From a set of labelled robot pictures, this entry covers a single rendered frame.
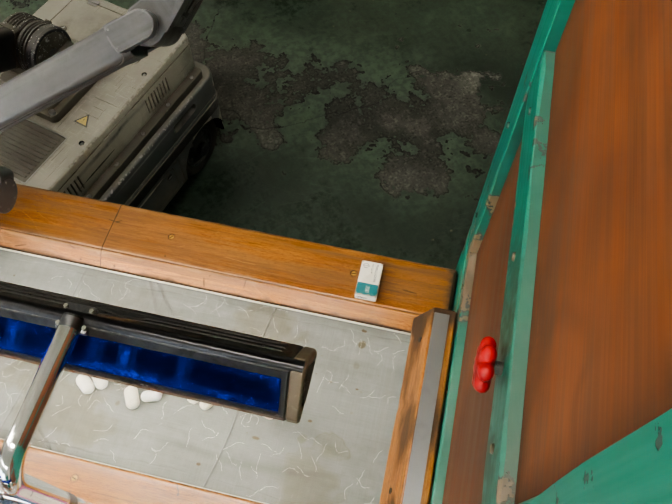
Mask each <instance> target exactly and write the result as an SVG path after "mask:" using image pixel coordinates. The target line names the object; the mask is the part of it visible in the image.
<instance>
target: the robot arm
mask: <svg viewBox="0 0 672 504"><path fill-rule="evenodd" d="M202 2H203V0H139V1H137V2H136V3H135V4H134V5H132V6H131V7H130V8H129V9H128V11H127V12H126V14H124V15H123V16H121V17H119V18H115V19H113V20H111V21H110V22H108V23H106V24H105V25H103V26H102V28H101V29H99V30H98V31H96V32H94V33H93V34H91V35H89V36H88V37H86V38H84V39H82V40H80V41H79V42H77V43H75V44H73V45H71V46H70V47H68V48H66V49H64V50H62V51H61V52H59V53H57V54H55V55H53V56H52V57H50V58H48V59H46V60H44V61H42V62H41V63H39V64H37V65H34V66H33V67H32V68H30V69H28V70H26V71H24V72H23V73H21V74H19V75H17V76H15V77H14V78H12V79H10V80H8V81H6V82H5V83H3V84H1V85H0V134H1V133H2V132H3V131H5V130H7V129H9V128H10V127H12V126H14V125H16V124H18V123H20V122H22V121H24V120H25V119H27V118H29V117H31V116H33V115H35V114H37V113H38V112H40V111H42V110H44V109H46V108H48V107H50V106H52V105H53V104H55V103H57V102H59V101H61V100H63V99H65V98H67V97H68V96H70V95H72V94H74V93H76V92H78V91H80V90H82V89H83V88H85V87H87V86H89V85H91V84H93V83H95V82H96V81H98V80H100V79H102V78H104V77H106V76H108V75H110V74H111V73H113V72H115V71H117V70H119V69H121V68H123V67H125V66H127V65H130V64H132V63H135V62H137V61H139V60H141V59H143V58H145V57H147V56H148V53H149V52H151V51H153V50H155V49H157V48H158V47H167V46H171V45H173V44H175V43H176V42H177V41H178V40H179V39H180V37H181V35H182V34H184V33H185V32H186V30H187V28H188V26H189V25H190V23H191V21H192V19H193V18H194V16H195V14H196V12H197V11H198V9H199V7H200V5H201V4H202ZM16 199H17V185H16V183H15V181H14V174H13V172H12V170H11V169H9V168H6V167H2V166H0V213H3V214H6V213H8V212H10V211H11V210H12V209H13V207H14V205H15V203H16Z"/></svg>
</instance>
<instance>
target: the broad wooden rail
mask: <svg viewBox="0 0 672 504"><path fill-rule="evenodd" d="M16 185H17V199H16V203H15V205H14V207H13V209H12V210H11V211H10V212H8V213H6V214H3V213H0V247H1V248H5V249H10V250H15V251H20V252H25V253H29V254H34V255H39V256H44V257H48V258H53V259H58V260H63V261H67V262H72V263H77V264H82V265H87V266H91V267H96V268H101V269H106V270H110V271H115V272H120V273H125V274H130V275H134V276H139V277H144V278H149V279H153V280H158V281H163V282H168V283H173V284H177V285H182V286H187V287H192V288H196V289H201V290H206V291H211V292H216V293H220V294H225V295H230V296H235V297H239V298H244V299H249V300H254V301H258V302H263V303H268V304H273V305H278V306H282V307H287V308H292V309H297V310H301V311H306V312H311V313H316V314H321V315H325V316H330V317H335V318H340V319H344V320H349V321H354V322H359V323H364V324H368V325H373V326H378V327H383V328H387V329H392V330H397V331H402V332H407V333H411V330H412V324H413V319H414V318H415V317H417V316H419V315H421V314H423V313H425V312H427V311H429V310H430V309H432V308H441V309H446V310H451V311H452V307H453V300H454V294H455V287H456V281H457V271H456V270H453V269H448V268H443V267H438V266H433V265H428V264H422V263H417V262H412V261H407V260H402V259H397V258H392V257H387V256H382V255H377V254H372V253H367V252H362V251H357V250H351V249H346V248H341V247H336V246H331V245H326V244H321V243H316V242H311V241H306V240H301V239H296V238H290V237H285V236H280V235H275V234H270V233H265V232H260V231H255V230H250V229H245V228H240V227H235V226H229V225H224V224H219V223H214V222H209V221H204V220H199V219H194V218H189V217H184V216H179V215H174V214H168V213H163V212H158V211H153V210H148V209H143V208H138V207H133V206H128V205H123V204H118V203H112V202H107V201H102V200H97V199H92V198H87V197H82V196H77V195H72V194H67V193H62V192H57V191H51V190H46V189H41V188H36V187H31V186H26V185H21V184H16ZM362 260H365V261H370V262H375V263H380V264H383V271H382V276H381V281H380V285H379V290H378V294H377V299H376V302H373V301H369V300H364V299H359V298H355V289H356V285H357V281H358V276H359V272H360V268H361V264H362Z"/></svg>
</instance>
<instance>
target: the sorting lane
mask: <svg viewBox="0 0 672 504"><path fill-rule="evenodd" d="M0 281H4V282H8V283H13V284H18V285H22V286H27V287H31V288H36V289H41V290H45V291H50V292H55V293H59V294H64V295H69V296H73V297H78V298H83V299H87V300H92V301H96V302H101V303H106V304H110V305H115V306H120V307H124V308H129V309H134V310H138V311H143V312H147V313H152V314H157V315H161V316H166V317H171V318H175V319H180V320H185V321H189V322H194V323H199V324H203V325H208V326H212V327H217V328H222V329H226V330H231V331H236V332H240V333H245V334H250V335H254V336H259V337H263V338H268V339H273V340H277V341H282V342H287V343H291V344H296V345H301V346H303V347H305V346H306V347H310V348H314V349H316V351H317V357H316V361H315V365H314V369H313V373H312V377H311V382H310V386H309V390H308V393H307V397H306V401H305V405H304V409H303V412H302V416H301V420H300V422H299V423H298V424H295V423H291V422H287V420H285V421H281V420H277V419H272V420H268V419H266V418H265V417H263V416H259V415H255V414H250V413H246V412H242V411H237V410H233V409H229V408H224V407H220V406H216V405H213V406H212V407H210V408H209V409H208V410H203V409H201V408H200V405H199V404H200V402H198V403H196V404H192V403H190V402H189V401H188V400H187V399H185V398H181V397H176V396H172V395H168V394H163V393H162V398H161V399H160V400H159V401H153V402H144V401H142V399H141V394H142V393H143V392H144V391H147V390H146V389H141V388H137V387H136V388H137V389H138V394H139V400H140V404H139V406H138V407H137V408H136V409H129V408H127V406H126V403H125V397H124V390H125V388H126V387H128V385H124V384H120V383H115V382H111V381H108V385H107V387H106V388H105V389H102V390H100V389H97V388H96V387H95V389H94V391H93V392H92V393H91V394H84V393H83V392H82V391H81V389H80V388H79V387H78V385H77V384H76V378H77V376H78V375H80V374H76V373H72V372H67V371H64V372H63V374H62V376H61V378H60V381H59V383H58V385H57V387H56V390H55V392H54V394H53V396H52V399H51V401H50V403H49V405H48V408H47V410H46V412H45V414H44V417H43V419H42V421H41V423H40V426H39V428H38V430H37V432H36V435H35V437H34V439H33V441H32V444H31V447H35V448H39V449H43V450H47V451H51V452H55V453H60V454H64V455H68V456H72V457H76V458H80V459H84V460H88V461H92V462H96V463H100V464H105V465H109V466H113V467H117V468H121V469H125V470H129V471H133V472H137V473H141V474H145V475H150V476H154V477H158V478H162V479H166V480H170V481H174V482H178V483H182V484H186V485H190V486H195V487H199V488H203V489H207V490H211V491H215V492H219V493H223V494H227V495H231V496H235V497H240V498H244V499H248V500H252V501H256V502H260V503H264V504H379V502H380V496H381V491H382V485H383V480H384V475H385V469H386V464H387V459H388V454H389V448H390V443H391V438H392V433H393V428H394V423H395V418H396V414H397V410H398V405H399V398H400V393H401V388H402V382H403V377H404V371H405V365H406V359H407V353H408V348H409V343H410V336H411V333H407V332H402V331H397V330H392V329H387V328H383V327H378V326H373V325H368V324H364V323H359V322H354V321H349V320H344V319H340V318H335V317H330V316H325V315H321V314H316V313H311V312H306V311H301V310H297V309H292V308H287V307H282V306H278V305H273V304H268V303H263V302H258V301H254V300H249V299H244V298H239V297H235V296H230V295H225V294H220V293H216V292H211V291H206V290H201V289H196V288H192V287H187V286H182V285H177V284H173V283H168V282H163V281H158V280H153V279H149V278H144V277H139V276H134V275H130V274H125V273H120V272H115V271H110V270H106V269H101V268H96V267H91V266H87V265H82V264H77V263H72V262H67V261H63V260H58V259H53V258H48V257H44V256H39V255H34V254H29V253H25V252H20V251H15V250H10V249H5V248H1V247H0ZM38 367H39V365H37V364H32V363H28V362H24V361H19V360H15V359H11V358H6V357H2V356H0V439H2V440H5V438H6V435H7V433H8V431H9V429H10V427H11V425H12V422H13V420H14V418H15V416H16V414H17V412H18V410H19V407H20V405H21V403H22V401H23V399H24V397H25V395H26V392H27V390H28V388H29V386H30V384H31V382H32V379H33V377H34V375H35V373H36V371H37V369H38Z"/></svg>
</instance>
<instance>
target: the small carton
mask: <svg viewBox="0 0 672 504"><path fill-rule="evenodd" d="M382 271H383V264H380V263H375V262H370V261H365V260H362V264H361V268H360V272H359V276H358V281H357V285H356V289H355V298H359V299H364V300H369V301H373V302H376V299H377V294H378V290H379V285H380V281H381V276H382Z"/></svg>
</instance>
